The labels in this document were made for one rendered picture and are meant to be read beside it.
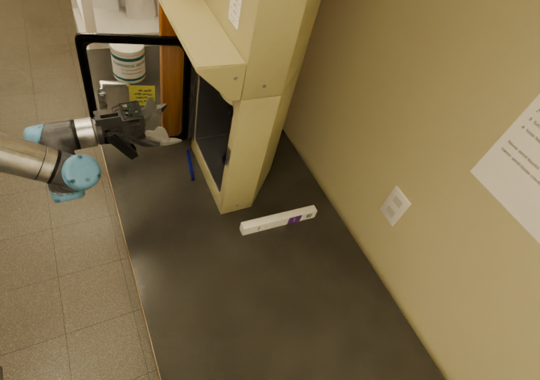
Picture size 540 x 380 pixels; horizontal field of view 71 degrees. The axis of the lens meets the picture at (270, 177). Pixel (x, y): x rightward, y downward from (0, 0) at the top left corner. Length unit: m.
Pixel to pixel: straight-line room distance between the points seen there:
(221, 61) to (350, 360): 0.83
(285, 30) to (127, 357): 1.65
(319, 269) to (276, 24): 0.74
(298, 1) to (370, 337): 0.89
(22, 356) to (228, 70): 1.68
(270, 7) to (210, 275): 0.73
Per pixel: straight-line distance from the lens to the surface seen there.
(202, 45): 0.89
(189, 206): 1.27
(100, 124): 1.02
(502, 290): 1.04
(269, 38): 0.84
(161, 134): 1.02
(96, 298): 2.17
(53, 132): 1.03
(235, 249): 1.19
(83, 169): 0.88
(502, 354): 1.13
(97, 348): 2.08
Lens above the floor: 1.96
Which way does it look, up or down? 47 degrees down
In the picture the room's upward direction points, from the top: 17 degrees clockwise
